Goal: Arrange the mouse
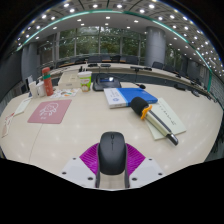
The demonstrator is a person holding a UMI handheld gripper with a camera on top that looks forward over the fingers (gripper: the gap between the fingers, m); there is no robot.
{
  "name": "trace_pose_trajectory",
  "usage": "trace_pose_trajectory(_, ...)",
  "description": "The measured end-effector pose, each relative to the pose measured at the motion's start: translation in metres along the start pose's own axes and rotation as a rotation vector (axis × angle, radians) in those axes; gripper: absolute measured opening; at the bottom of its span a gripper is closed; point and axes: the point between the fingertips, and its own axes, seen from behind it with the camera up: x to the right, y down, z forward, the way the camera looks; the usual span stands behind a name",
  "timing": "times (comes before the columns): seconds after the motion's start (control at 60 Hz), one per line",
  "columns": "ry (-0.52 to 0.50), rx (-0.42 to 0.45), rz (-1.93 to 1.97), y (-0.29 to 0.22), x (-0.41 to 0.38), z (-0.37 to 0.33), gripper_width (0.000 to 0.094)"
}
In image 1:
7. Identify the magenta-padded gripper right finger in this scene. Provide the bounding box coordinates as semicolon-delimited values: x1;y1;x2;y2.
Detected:
124;143;167;189

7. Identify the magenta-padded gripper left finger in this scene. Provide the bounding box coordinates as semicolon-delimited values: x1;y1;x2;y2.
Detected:
60;143;102;189

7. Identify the dark grey computer mouse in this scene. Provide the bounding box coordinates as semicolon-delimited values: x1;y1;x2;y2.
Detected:
97;131;128;176

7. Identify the pink printed mouse pad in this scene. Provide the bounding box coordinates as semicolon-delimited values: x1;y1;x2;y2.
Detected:
27;98;73;125

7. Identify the pale green paper sheet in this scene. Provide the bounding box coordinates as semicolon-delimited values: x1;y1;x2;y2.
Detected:
145;97;188;141

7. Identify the blue folder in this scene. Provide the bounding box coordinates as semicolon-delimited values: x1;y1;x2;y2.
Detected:
116;87;159;105

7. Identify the colourful sticker sheet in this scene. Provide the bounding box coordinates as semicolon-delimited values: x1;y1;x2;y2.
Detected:
50;87;80;99

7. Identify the white book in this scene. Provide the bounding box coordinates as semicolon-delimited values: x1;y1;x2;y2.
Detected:
103;87;130;110

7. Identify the red and white brochure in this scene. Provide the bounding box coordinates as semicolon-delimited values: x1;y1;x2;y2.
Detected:
1;112;16;139

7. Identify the white lidded ceramic mug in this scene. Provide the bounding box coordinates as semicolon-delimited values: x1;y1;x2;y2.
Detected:
35;81;47;98

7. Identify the beige cardboard box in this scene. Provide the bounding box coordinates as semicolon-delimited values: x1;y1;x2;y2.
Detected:
57;71;83;90

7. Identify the white paper cup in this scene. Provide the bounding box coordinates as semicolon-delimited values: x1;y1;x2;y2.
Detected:
28;80;38;99

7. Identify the dark conference microphone unit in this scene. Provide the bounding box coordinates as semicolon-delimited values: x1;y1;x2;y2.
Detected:
92;73;147;92

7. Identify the red thermos bottle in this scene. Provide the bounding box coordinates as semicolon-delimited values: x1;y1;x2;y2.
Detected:
41;66;54;97

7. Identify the long curved conference desk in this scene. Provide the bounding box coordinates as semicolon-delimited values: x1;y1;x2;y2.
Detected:
39;62;214;101

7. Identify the group of dark chairs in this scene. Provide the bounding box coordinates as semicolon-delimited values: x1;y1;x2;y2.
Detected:
54;54;204;86

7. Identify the group of ceiling lights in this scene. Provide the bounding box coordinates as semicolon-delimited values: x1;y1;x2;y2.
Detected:
16;1;224;73

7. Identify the handheld microphone with orange ring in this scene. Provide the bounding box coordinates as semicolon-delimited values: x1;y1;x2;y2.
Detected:
129;96;180;147

